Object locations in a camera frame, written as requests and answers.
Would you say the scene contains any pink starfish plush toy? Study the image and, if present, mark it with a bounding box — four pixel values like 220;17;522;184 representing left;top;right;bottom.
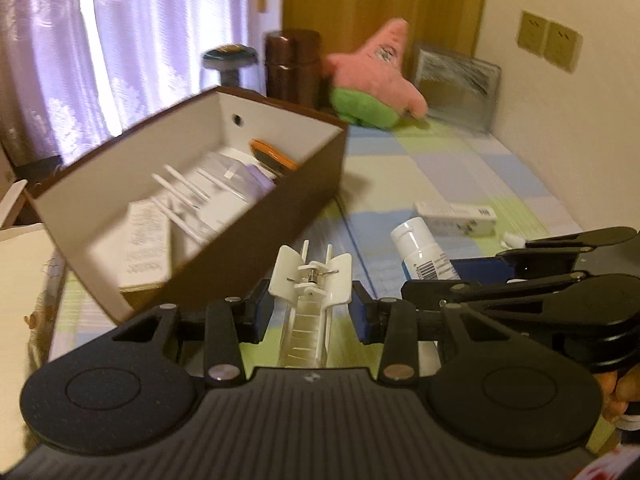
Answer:
322;18;430;129

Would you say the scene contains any beige wall socket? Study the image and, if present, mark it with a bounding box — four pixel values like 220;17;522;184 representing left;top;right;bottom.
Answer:
542;20;584;72
517;9;551;59

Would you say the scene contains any small white carton box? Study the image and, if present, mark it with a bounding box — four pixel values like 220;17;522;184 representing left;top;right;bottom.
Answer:
414;201;499;237

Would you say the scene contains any printed paper sheet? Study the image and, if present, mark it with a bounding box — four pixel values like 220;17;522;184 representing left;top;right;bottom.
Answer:
117;200;174;292

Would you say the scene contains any glass jar with dark lid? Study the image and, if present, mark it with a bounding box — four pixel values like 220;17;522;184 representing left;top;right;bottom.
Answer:
201;43;259;94

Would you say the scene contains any silver picture frame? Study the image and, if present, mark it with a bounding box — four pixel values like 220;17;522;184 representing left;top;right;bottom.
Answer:
411;42;503;135

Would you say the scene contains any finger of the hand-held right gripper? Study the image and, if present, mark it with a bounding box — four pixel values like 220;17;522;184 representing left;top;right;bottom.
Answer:
401;271;640;326
450;226;640;283

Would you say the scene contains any white plastic clip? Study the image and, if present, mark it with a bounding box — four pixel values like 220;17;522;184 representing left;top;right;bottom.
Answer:
268;241;355;369

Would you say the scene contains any person's right hand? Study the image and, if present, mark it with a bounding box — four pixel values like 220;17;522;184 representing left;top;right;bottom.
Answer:
599;364;640;428

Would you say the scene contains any cream printed bedsheet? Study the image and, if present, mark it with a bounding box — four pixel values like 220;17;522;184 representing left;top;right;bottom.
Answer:
0;224;67;461

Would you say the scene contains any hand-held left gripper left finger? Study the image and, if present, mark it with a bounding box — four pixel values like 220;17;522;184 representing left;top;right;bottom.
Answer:
111;280;276;389

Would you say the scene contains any white wooden chair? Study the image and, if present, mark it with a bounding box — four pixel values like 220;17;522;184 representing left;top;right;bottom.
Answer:
0;179;29;232

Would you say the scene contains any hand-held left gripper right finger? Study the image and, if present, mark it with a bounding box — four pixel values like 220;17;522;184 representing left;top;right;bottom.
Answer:
351;280;523;386

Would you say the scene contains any orange black oval item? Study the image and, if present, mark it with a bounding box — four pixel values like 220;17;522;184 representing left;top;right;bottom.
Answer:
248;138;300;177

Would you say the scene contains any brown cardboard box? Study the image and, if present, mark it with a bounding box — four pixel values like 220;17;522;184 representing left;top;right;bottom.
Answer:
22;85;350;326

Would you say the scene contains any pale purple lace curtain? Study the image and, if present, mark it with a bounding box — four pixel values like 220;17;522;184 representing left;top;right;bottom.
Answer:
0;0;284;163

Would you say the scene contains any white plastic bottle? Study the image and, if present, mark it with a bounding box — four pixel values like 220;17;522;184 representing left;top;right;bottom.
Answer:
390;216;460;284

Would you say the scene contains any white router with antennas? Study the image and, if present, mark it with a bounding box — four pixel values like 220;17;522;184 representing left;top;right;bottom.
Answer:
149;161;252;247

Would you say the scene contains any clear plastic case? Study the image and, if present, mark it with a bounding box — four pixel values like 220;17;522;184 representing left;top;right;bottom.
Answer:
200;152;279;202

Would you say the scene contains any brown thermos flask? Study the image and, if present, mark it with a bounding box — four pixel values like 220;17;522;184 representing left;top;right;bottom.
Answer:
263;29;323;110

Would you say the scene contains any red white printed cloth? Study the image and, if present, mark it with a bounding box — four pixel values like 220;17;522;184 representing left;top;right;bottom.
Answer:
575;440;640;480

